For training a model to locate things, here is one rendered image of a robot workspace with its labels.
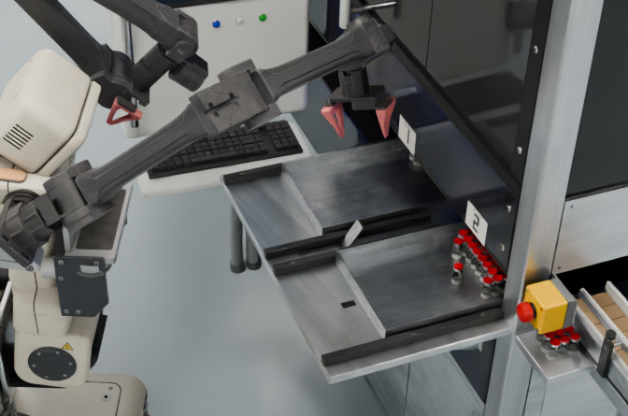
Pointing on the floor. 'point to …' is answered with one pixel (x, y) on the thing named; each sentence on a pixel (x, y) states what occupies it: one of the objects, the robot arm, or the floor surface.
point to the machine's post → (549, 155)
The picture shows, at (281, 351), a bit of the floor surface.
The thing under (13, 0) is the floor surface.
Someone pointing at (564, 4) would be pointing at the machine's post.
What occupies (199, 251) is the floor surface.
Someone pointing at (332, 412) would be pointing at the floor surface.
